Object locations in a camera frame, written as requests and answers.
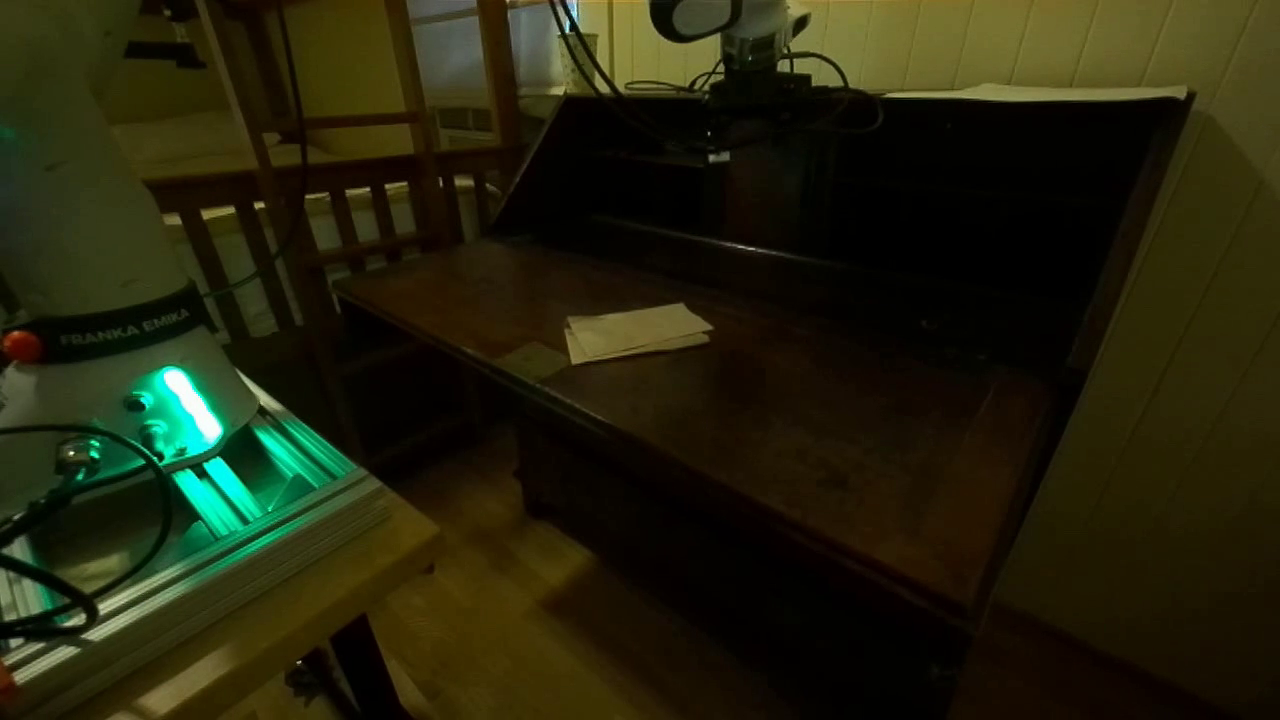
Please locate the dark wooden secretary desk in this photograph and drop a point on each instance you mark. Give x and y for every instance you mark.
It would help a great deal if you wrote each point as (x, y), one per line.
(824, 425)

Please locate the robot mounting table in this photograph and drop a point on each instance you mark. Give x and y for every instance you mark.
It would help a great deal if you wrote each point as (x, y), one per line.
(241, 561)

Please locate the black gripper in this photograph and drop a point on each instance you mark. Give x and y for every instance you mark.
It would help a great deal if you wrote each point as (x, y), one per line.
(725, 122)

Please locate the white folded cloth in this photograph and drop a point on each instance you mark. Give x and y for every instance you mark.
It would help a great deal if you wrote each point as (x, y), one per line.
(633, 328)

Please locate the wooden chair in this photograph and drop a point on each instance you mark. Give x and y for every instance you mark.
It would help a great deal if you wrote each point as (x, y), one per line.
(287, 200)

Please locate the red emergency stop button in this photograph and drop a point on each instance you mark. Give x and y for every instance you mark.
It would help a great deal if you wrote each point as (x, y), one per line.
(16, 347)

